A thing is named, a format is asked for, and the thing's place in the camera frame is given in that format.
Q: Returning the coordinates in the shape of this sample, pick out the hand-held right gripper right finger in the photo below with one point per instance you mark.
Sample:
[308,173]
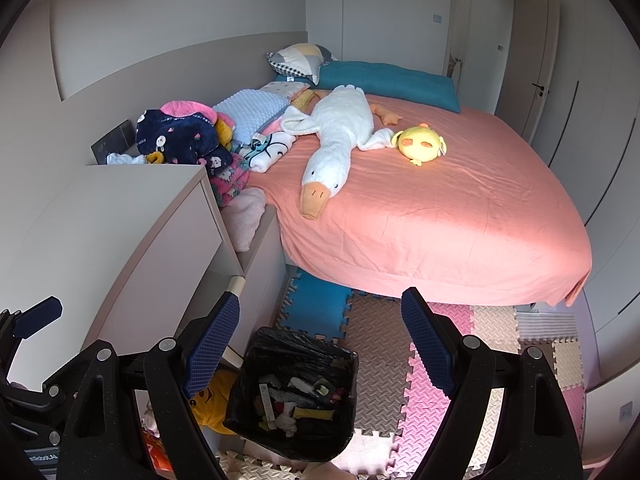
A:
[430,340]

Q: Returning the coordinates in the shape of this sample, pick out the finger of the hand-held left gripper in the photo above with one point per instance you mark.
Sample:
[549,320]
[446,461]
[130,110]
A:
[40,315]

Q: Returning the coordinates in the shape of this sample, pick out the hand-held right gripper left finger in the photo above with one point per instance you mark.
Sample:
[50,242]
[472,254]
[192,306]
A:
[210,345]

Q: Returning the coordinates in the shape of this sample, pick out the bin with black bag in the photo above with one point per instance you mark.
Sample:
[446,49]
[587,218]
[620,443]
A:
[280,345]

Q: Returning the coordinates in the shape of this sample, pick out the foam floor mat tiles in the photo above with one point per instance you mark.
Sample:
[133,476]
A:
[390,340]

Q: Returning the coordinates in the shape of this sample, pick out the yellow plush toy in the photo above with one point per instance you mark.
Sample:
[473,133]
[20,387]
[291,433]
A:
[215,405]

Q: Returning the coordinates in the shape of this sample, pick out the cream corner guard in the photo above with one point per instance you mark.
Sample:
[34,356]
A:
[235,290]

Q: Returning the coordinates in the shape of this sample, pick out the orange plastic item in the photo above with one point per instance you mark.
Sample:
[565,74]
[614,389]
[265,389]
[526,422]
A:
[160,452]

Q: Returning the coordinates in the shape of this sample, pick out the pink bed sheet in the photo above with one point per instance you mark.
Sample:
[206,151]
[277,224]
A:
[450,220]

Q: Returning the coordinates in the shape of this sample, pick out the pale pink fluffy cloth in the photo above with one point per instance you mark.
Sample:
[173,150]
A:
[247,220]

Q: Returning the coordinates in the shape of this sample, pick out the pink patterned blanket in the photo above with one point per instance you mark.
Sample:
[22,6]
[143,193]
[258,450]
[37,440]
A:
[232,180]

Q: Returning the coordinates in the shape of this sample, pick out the white baby cloth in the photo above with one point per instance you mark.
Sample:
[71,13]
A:
[125,159]

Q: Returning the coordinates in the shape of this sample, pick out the small yellow toy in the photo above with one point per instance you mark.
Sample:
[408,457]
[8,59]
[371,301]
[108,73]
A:
[155,157]

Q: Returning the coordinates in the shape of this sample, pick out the yellow chick plush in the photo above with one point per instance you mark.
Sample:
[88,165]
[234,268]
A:
[419,144]

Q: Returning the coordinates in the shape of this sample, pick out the white cartoon print blanket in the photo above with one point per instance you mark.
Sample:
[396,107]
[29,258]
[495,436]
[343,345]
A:
[272,152]

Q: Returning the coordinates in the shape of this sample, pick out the navy printed blanket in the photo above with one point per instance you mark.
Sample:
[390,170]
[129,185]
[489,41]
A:
[175,135]

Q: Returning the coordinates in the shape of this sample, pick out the white goose plush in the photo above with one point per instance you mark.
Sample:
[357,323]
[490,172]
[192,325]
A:
[340,130]

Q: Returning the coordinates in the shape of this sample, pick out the light blue dotted blanket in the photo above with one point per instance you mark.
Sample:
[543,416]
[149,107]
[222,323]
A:
[250,110]

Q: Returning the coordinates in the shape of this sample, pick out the teal pillow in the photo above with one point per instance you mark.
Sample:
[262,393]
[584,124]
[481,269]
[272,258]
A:
[390,82]

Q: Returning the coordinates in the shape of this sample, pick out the checked patchwork pillow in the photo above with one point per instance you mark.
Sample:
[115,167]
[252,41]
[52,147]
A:
[300,60]

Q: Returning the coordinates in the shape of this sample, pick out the white door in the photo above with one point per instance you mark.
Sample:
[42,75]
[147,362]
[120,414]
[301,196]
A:
[485,35]

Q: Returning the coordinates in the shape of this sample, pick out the black wall panel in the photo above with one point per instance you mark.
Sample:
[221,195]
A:
[115,140]

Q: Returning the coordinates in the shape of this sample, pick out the wall socket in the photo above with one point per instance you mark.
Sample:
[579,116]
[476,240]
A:
[625,412]

